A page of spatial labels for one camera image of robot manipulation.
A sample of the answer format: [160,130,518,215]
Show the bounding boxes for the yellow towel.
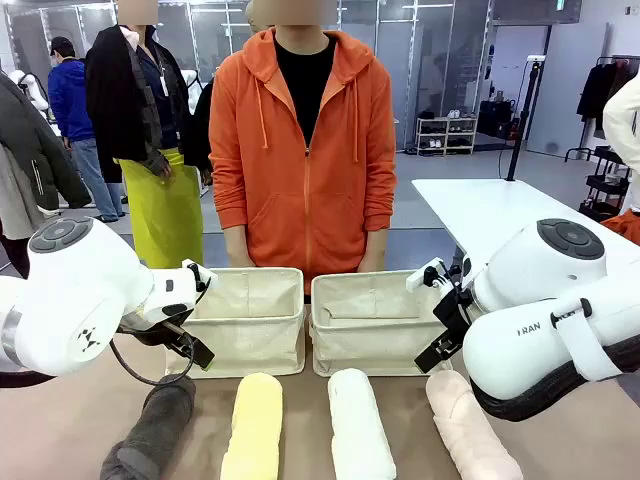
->
[219,372,285,480]

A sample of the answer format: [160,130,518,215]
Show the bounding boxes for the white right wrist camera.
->
[405,256,447,294]

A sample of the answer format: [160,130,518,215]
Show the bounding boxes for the person's right hand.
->
[224,227,255,269]

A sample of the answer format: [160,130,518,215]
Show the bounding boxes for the black trolley cart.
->
[581,144,635,222]

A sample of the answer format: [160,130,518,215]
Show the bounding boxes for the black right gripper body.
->
[431,284,475,347]

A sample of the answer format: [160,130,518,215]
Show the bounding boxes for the person's left hand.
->
[358,228,390,274]

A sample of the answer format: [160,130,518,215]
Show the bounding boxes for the white towel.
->
[327,367,398,480]

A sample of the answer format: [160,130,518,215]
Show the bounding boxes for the clothes rack with dark coats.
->
[576,54,640,137]

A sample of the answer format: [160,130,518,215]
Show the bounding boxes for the beige fabric basket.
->
[167,267,306,379]
[309,269,454,378]

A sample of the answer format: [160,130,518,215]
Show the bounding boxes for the person in blue jacket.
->
[47,35,126,224]

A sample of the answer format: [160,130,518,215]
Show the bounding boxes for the black luggage bags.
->
[477,98,517,139]

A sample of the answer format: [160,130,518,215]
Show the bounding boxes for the grey towel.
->
[99,374,197,480]

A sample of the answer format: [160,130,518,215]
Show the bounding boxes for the black right arm cable sleeve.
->
[468,333,640,424]

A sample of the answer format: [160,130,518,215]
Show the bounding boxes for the person's right forearm orange sleeve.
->
[209,162,252,234]

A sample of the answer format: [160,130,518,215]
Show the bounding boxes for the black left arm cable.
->
[108,330,197,388]

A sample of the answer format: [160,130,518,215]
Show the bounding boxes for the person in cream jacket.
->
[602,73,640,177]

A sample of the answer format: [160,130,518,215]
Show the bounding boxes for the person in orange hoodie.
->
[208,0,399,274]

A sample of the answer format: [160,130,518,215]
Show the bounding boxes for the white shoe rack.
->
[415,115,477,156]

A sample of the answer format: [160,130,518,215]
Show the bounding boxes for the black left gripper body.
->
[117,308,197,352]

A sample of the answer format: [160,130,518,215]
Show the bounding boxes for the black camera tripod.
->
[505,55,547,182]

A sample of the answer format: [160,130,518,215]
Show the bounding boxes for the person's left forearm orange sleeve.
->
[360,162,399,234]

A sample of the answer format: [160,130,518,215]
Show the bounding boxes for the white side table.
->
[410,177,640,301]

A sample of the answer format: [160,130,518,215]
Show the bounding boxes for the pink towel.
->
[425,369,524,480]

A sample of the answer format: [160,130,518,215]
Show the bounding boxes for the orange cloth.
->
[598,208,640,247]

